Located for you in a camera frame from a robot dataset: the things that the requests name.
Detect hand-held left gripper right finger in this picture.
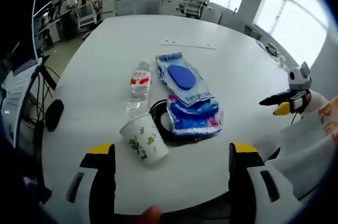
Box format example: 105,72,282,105
228,141,305,224

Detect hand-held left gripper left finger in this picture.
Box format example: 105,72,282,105
50,142,117,224

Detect white paper cup green print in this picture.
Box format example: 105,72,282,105
119,113,170,166

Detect blue floral plastic packet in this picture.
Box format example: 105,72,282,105
166,95,224,136

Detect black cable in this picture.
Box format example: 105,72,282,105
149,98,213,146

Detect blue wet wipes packet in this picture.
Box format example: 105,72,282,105
155,52,214,107

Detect clear plastic water bottle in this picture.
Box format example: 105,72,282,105
126,60,154,119

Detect small clutter on table edge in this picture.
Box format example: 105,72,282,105
255,39,290,70

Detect person's left hand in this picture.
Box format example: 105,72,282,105
139,204,162,224

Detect black foam microphone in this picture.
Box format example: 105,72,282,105
45,99,65,133

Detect white table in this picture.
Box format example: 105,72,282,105
41,14,330,210

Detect white flat strip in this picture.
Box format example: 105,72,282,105
161,38,217,51

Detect white mesh office chair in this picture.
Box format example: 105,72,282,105
0,57,45,151

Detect black floor cables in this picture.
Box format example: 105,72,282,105
25,54,61,131

